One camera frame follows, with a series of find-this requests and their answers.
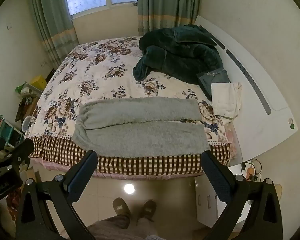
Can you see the white storage shelf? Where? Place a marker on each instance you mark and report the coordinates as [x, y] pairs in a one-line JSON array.
[[5, 130]]

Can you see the orange bottle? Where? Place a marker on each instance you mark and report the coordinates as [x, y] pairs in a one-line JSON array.
[[250, 172]]

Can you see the white cloth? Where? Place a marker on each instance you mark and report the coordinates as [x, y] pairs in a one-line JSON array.
[[226, 97]]

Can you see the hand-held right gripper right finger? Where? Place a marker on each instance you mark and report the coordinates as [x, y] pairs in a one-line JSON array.
[[215, 177]]

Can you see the grey fluffy pants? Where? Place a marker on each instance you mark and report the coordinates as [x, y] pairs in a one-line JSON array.
[[140, 130]]

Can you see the olive slipper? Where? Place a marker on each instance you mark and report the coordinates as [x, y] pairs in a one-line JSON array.
[[147, 208], [121, 207]]

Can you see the bed with floral sheet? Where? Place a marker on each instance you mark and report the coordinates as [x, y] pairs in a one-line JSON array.
[[102, 67]]

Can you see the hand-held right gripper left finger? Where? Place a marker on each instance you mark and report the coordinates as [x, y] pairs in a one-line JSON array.
[[82, 176]]

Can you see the white nightstand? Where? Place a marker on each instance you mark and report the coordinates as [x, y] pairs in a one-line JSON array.
[[207, 197]]

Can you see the yellow box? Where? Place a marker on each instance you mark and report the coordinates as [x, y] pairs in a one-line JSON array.
[[38, 81]]

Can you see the blue denim jeans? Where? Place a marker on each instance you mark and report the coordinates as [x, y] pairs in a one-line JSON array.
[[212, 77]]

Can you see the white headboard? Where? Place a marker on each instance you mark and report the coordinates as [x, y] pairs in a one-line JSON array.
[[260, 92]]

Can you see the small white fan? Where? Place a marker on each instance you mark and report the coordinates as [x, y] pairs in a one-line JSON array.
[[27, 123]]

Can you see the green striped curtain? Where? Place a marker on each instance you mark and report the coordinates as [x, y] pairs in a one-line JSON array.
[[50, 25], [168, 5]]

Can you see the dark patterned cloth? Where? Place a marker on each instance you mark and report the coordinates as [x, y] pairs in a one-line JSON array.
[[25, 107]]

